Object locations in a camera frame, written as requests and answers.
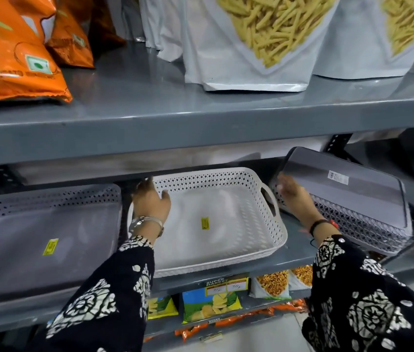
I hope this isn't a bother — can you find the grey metal side shelf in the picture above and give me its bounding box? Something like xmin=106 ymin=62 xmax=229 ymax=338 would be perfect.
xmin=379 ymin=219 xmax=414 ymax=274

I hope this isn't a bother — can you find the person's right forearm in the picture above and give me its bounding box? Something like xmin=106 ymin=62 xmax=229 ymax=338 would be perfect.
xmin=302 ymin=220 xmax=414 ymax=352

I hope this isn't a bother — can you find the row of orange packets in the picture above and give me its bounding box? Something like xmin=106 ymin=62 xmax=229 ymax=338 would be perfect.
xmin=143 ymin=299 xmax=309 ymax=343

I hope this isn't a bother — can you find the yellow shelf price tag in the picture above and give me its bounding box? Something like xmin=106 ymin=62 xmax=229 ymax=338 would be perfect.
xmin=205 ymin=276 xmax=250 ymax=297

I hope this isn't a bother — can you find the silver wrist bracelet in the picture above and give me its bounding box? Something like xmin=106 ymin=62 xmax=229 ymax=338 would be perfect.
xmin=129 ymin=216 xmax=164 ymax=238

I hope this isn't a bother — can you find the large orange snack bag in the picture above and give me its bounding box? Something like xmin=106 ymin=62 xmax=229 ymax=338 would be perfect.
xmin=0 ymin=0 xmax=73 ymax=104

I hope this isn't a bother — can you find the person's left hand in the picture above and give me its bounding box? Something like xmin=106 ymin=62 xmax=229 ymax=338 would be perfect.
xmin=132 ymin=176 xmax=172 ymax=235

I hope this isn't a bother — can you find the clear pouch of yellow snack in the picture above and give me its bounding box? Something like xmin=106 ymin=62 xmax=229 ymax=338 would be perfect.
xmin=289 ymin=265 xmax=314 ymax=291
xmin=249 ymin=270 xmax=291 ymax=300

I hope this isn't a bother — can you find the black and red wrist band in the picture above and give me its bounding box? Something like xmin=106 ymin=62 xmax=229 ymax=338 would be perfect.
xmin=308 ymin=219 xmax=340 ymax=237

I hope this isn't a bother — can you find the black perforated shelf upright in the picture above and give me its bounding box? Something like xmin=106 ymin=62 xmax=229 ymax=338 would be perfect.
xmin=325 ymin=133 xmax=353 ymax=162

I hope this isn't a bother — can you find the person's left forearm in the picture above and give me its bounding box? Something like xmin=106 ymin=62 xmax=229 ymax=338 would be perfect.
xmin=44 ymin=227 xmax=156 ymax=352

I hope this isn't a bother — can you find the white perforated plastic basket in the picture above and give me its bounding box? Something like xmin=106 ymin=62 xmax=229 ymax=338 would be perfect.
xmin=128 ymin=167 xmax=288 ymax=278

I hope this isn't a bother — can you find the person's right hand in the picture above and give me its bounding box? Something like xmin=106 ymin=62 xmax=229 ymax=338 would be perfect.
xmin=277 ymin=173 xmax=325 ymax=231

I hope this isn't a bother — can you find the white fries pouch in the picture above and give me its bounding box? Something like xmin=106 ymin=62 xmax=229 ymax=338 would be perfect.
xmin=313 ymin=0 xmax=414 ymax=80
xmin=182 ymin=0 xmax=342 ymax=93

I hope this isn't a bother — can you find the blue green chips packet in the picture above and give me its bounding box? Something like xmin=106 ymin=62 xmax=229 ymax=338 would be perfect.
xmin=181 ymin=288 xmax=243 ymax=324

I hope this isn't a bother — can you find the yellow green snack packet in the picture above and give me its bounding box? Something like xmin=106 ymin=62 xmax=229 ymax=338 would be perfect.
xmin=147 ymin=296 xmax=179 ymax=320

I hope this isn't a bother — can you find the dark orange snack bag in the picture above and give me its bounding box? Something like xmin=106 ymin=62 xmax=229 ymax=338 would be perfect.
xmin=89 ymin=0 xmax=127 ymax=49

